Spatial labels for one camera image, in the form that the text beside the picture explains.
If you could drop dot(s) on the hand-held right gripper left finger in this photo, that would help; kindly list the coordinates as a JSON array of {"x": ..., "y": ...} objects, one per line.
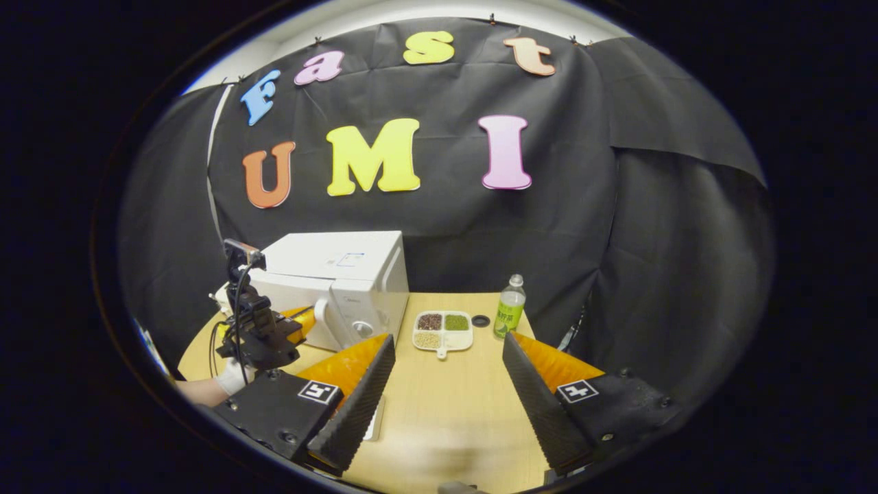
[{"x": 357, "y": 415}]

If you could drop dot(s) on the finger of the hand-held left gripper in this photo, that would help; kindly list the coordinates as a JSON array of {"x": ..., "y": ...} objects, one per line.
[{"x": 302, "y": 321}]

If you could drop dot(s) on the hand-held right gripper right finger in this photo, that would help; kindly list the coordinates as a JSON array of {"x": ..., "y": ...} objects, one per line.
[{"x": 542, "y": 412}]

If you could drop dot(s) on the white microwave oven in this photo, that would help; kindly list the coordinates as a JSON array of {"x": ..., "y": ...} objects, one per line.
[{"x": 357, "y": 274}]

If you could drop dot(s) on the white rectangular plate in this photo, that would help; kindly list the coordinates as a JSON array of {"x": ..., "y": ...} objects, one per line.
[{"x": 376, "y": 420}]

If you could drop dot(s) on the green drink bottle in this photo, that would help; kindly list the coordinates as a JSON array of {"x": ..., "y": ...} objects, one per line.
[{"x": 509, "y": 312}]

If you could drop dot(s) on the white divided grain dish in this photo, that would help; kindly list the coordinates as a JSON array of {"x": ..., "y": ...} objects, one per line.
[{"x": 442, "y": 331}]

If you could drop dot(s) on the black backdrop cloth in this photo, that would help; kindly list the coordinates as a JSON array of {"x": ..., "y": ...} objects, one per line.
[{"x": 514, "y": 226}]

